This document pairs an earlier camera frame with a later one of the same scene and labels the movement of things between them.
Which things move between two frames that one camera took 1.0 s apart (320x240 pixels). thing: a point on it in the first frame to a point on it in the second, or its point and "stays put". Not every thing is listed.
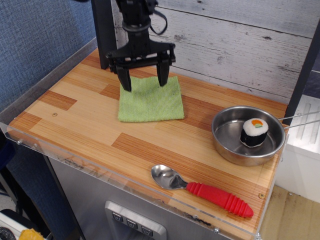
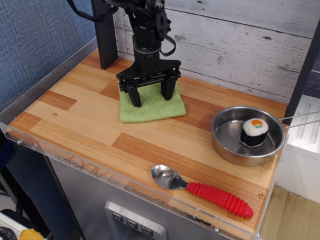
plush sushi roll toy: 254,132 stays put
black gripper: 140,50 to 148,67
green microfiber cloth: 148,101 stays put
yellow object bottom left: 30,234 stays put
